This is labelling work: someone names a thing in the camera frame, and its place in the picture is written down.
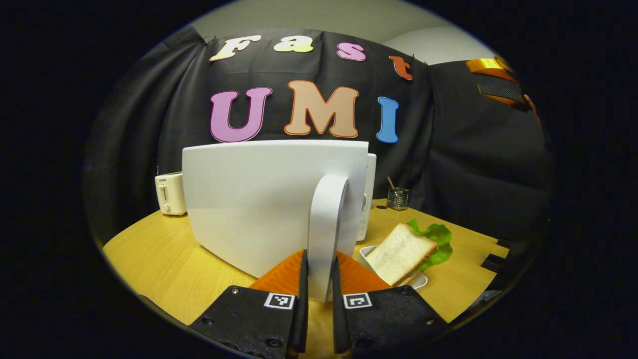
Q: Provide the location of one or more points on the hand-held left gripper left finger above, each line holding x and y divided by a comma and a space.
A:
303, 309

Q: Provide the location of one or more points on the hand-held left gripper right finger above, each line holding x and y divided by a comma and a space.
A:
339, 314

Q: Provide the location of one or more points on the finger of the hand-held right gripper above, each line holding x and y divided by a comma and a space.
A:
501, 93
491, 67

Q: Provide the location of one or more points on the sandwich with lettuce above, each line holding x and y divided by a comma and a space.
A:
398, 252

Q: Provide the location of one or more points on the white microwave oven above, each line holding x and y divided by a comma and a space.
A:
249, 199

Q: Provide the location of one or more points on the black backdrop cloth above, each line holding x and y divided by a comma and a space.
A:
473, 174

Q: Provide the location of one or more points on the small mesh holder cup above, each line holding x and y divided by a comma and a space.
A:
398, 199

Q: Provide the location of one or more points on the wooden stick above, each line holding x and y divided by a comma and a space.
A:
391, 183

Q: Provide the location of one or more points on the white toaster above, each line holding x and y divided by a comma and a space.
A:
169, 194

